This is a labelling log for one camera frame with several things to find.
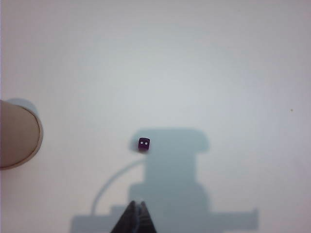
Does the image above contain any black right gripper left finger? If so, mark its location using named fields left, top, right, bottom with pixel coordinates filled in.
left=110, top=200, right=139, bottom=233

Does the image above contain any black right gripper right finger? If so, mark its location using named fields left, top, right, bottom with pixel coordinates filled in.
left=136, top=200, right=156, bottom=233

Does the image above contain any brown paper cup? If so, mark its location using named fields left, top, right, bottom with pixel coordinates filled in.
left=0, top=98, right=45, bottom=170

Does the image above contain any purple die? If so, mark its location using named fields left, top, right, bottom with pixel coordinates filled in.
left=138, top=136, right=151, bottom=154

